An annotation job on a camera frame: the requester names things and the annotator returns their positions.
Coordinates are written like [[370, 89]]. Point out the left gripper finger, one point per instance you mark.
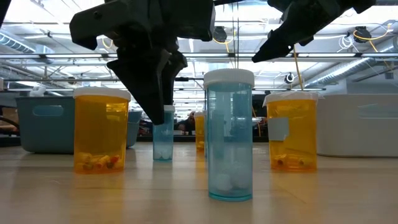
[[174, 71], [140, 81]]

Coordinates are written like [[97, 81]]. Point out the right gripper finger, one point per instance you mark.
[[280, 43]]

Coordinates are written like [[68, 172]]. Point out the large orange medicine bottle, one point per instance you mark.
[[199, 133], [101, 130]]

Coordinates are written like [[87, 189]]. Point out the teal plastic bin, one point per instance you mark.
[[46, 133]]

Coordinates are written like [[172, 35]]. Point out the white plastic bin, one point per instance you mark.
[[357, 137]]

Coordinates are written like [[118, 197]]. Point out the person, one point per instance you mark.
[[191, 119]]

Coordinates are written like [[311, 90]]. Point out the black monitor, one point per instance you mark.
[[260, 105]]

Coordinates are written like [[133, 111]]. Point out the long linear ceiling light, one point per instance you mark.
[[74, 55]]

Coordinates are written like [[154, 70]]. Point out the white bulky object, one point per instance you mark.
[[37, 91]]

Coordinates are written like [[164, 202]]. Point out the white ball lower right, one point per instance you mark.
[[298, 146]]

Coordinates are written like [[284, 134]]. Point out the brown cardboard box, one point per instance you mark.
[[7, 115]]

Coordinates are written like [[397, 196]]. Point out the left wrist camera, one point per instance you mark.
[[196, 18]]

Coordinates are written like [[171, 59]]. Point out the silver spiral air duct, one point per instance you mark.
[[15, 43], [357, 67]]

